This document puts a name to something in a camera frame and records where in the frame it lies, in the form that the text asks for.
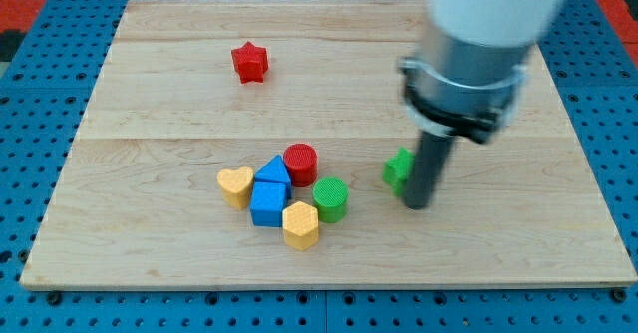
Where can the green star block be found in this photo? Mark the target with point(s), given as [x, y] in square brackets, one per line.
[397, 170]

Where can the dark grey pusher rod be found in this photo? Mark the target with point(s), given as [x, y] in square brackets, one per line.
[430, 158]

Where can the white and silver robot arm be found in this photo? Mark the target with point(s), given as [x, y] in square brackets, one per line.
[464, 78]

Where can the red star block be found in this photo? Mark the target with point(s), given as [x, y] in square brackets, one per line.
[250, 62]

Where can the red cylinder block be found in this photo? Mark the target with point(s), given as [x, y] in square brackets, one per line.
[301, 162]

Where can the green cylinder block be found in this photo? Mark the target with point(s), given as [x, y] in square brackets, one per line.
[330, 196]

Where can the blue triangle block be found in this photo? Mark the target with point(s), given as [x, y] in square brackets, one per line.
[275, 171]

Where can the blue cube block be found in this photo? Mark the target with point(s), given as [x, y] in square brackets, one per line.
[267, 203]

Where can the yellow hexagon block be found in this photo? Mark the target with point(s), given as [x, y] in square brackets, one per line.
[300, 225]

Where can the yellow heart block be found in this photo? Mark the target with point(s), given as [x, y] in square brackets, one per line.
[236, 186]

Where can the light wooden board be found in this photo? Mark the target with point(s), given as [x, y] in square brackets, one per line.
[137, 206]

